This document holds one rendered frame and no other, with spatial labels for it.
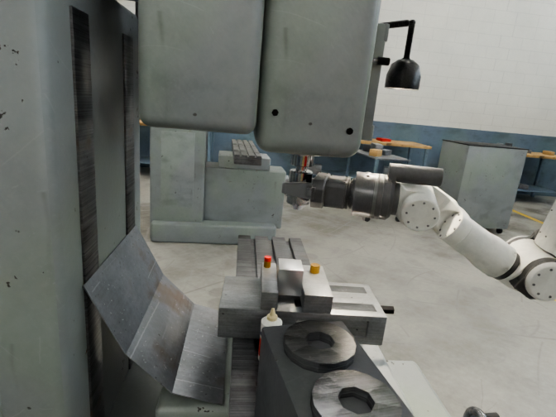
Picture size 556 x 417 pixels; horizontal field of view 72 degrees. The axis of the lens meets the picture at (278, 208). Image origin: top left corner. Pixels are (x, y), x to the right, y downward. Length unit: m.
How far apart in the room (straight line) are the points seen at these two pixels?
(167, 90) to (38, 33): 0.18
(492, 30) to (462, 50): 0.62
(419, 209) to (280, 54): 0.36
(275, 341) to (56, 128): 0.40
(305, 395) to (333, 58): 0.50
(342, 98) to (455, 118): 7.64
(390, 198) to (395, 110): 7.07
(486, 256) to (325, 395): 0.48
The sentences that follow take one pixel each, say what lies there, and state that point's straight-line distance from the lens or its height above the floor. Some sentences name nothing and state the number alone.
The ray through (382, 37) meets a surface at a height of 1.53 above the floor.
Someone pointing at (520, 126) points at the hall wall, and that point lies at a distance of 9.02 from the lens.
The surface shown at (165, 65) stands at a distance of 0.65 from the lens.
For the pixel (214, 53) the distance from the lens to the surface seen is 0.64.
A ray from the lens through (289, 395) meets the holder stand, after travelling 0.45.
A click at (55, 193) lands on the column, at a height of 1.25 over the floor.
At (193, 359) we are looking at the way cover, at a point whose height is 0.86.
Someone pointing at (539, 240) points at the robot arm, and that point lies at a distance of 0.88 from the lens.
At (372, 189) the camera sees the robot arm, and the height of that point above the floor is 1.26.
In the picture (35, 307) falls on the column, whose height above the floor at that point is 1.08.
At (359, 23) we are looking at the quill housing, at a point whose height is 1.53.
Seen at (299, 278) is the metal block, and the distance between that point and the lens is 0.83.
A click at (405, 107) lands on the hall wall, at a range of 7.85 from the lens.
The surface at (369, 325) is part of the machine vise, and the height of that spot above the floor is 0.97.
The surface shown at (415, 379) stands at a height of 0.72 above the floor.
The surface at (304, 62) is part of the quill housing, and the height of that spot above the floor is 1.46.
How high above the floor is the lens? 1.40
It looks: 16 degrees down
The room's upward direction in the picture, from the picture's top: 5 degrees clockwise
